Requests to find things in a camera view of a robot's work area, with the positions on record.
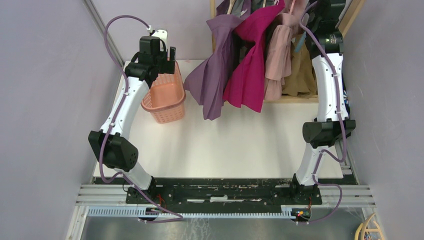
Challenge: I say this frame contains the blue-grey plastic hanger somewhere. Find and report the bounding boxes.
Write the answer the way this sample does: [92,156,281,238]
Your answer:
[294,32,307,53]

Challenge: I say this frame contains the magenta skirt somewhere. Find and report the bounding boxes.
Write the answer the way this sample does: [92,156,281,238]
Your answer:
[223,0,286,113]

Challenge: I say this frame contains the wooden hanger on floor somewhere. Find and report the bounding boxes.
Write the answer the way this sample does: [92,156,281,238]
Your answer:
[353,213,386,240]

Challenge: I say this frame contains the grey slotted cable duct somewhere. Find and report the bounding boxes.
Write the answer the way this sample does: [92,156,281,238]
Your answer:
[86,206,311,220]

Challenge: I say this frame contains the orange plastic basket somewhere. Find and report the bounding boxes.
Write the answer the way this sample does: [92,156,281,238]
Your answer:
[141,62,186,124]

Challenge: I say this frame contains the wooden clothes rack frame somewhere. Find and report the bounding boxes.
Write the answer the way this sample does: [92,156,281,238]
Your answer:
[209,0,366,104]

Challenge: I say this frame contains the tan brown skirt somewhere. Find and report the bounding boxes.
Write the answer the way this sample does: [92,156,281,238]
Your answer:
[282,34,318,99]

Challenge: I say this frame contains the purple pleated skirt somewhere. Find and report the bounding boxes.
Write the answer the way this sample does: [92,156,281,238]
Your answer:
[183,0,251,121]

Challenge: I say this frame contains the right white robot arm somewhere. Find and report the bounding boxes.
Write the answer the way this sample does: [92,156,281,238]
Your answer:
[288,0,356,204]

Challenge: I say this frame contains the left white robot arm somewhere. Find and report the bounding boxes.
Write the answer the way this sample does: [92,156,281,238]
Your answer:
[88,35,176,204]

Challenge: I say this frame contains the purple cable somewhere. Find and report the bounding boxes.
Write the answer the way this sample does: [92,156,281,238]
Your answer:
[295,0,349,226]
[98,14,184,224]

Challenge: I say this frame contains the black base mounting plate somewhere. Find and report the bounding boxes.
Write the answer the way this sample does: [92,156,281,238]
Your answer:
[144,177,323,214]

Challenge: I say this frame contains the pink pleated skirt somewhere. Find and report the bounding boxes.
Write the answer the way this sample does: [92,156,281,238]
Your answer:
[264,0,307,101]

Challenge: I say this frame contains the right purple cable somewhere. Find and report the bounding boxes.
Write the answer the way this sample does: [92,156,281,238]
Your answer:
[295,0,349,226]

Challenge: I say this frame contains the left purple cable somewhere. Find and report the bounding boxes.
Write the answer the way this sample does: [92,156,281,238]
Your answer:
[98,14,184,224]

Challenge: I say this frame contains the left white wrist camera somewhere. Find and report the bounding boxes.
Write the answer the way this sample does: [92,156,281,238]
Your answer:
[147,25,168,43]

